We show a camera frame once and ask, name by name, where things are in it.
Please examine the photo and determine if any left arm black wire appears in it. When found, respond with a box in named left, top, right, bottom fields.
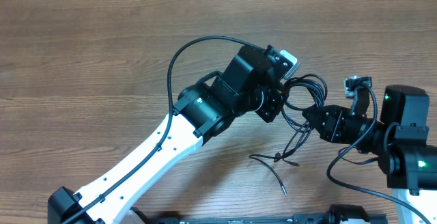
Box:
left=59, top=35, right=270, bottom=224

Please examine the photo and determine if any thin black cable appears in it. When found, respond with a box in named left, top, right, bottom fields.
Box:
left=248, top=123, right=313, bottom=197

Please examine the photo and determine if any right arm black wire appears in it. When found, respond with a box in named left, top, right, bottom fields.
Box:
left=326, top=85, right=433, bottom=224

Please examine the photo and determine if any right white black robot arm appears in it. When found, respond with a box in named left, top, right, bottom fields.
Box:
left=302, top=84, right=436, bottom=223

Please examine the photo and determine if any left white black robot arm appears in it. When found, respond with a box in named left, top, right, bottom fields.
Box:
left=48, top=46, right=300, bottom=223

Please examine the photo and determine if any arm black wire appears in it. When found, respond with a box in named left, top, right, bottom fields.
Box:
left=59, top=35, right=270, bottom=224
left=326, top=85, right=433, bottom=224

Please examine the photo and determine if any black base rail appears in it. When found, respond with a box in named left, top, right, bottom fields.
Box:
left=146, top=204, right=389, bottom=224

